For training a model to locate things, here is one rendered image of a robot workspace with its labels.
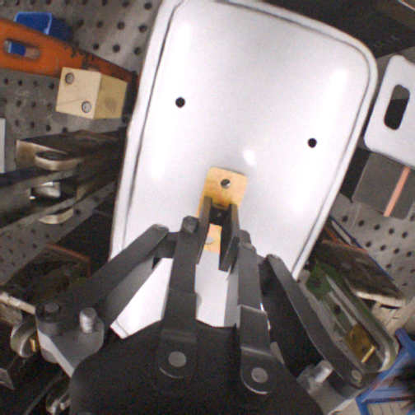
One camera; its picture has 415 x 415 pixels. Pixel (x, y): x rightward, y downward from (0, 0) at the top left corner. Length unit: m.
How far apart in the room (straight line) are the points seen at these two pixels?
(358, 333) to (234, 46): 0.28
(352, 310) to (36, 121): 0.71
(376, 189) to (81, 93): 0.31
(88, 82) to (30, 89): 0.52
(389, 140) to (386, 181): 0.05
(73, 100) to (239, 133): 0.14
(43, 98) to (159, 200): 0.49
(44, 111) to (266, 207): 0.57
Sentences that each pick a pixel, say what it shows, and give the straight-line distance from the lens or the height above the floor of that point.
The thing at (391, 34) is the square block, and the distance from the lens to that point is 0.34.
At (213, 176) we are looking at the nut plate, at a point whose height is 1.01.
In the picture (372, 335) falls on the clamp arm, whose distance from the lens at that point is 0.26.
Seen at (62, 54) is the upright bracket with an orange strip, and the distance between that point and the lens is 0.22.
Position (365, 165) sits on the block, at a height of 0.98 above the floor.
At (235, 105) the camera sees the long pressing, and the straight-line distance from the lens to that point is 0.24.
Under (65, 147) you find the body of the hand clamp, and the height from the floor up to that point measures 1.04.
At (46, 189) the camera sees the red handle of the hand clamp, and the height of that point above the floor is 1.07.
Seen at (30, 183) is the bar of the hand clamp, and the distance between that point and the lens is 0.19.
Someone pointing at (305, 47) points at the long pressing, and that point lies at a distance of 0.26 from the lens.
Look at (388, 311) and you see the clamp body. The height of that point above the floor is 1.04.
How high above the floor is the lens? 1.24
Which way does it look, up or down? 70 degrees down
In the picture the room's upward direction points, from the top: 170 degrees counter-clockwise
